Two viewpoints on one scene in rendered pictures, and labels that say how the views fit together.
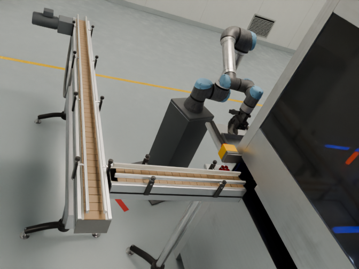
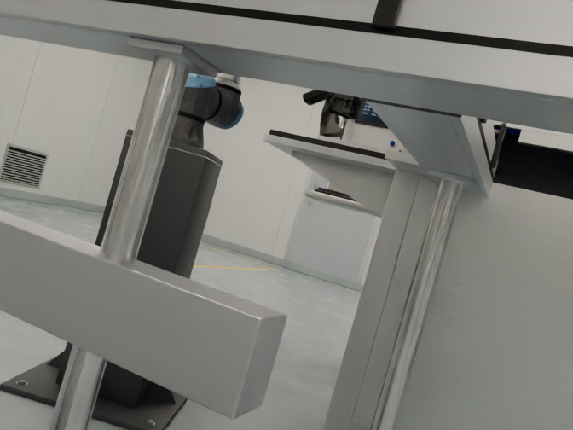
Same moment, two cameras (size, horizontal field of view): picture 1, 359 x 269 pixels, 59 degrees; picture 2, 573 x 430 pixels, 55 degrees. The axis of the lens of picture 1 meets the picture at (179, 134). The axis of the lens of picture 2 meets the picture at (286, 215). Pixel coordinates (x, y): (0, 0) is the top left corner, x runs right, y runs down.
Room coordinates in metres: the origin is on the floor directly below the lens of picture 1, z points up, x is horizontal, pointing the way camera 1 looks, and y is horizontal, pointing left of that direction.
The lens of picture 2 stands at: (0.49, 0.71, 0.67)
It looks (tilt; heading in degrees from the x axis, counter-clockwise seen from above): 0 degrees down; 323
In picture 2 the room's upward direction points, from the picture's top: 16 degrees clockwise
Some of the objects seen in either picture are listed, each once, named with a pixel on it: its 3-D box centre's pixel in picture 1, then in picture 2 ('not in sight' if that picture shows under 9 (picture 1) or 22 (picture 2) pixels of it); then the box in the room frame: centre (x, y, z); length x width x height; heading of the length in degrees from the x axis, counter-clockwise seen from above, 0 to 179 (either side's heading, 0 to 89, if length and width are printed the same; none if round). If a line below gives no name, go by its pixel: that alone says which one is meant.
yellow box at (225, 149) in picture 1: (227, 153); not in sight; (1.41, -0.28, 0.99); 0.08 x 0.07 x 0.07; 30
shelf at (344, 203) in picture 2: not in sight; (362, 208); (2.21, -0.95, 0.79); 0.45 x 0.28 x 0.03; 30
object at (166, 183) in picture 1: (181, 180); (455, 121); (1.15, -0.10, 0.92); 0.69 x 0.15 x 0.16; 120
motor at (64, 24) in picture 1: (53, 20); not in sight; (2.23, 1.24, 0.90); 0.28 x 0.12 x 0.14; 120
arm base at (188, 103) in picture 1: (195, 101); (182, 130); (2.10, -0.01, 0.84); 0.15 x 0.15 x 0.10
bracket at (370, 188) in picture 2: not in sight; (340, 185); (1.67, -0.33, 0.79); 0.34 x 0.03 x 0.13; 30
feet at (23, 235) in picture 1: (63, 228); not in sight; (1.22, 0.42, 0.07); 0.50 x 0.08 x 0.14; 120
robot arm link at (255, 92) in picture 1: (253, 96); not in sight; (1.74, -0.30, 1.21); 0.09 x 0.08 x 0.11; 22
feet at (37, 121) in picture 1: (64, 119); not in sight; (2.22, 1.00, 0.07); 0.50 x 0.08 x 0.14; 120
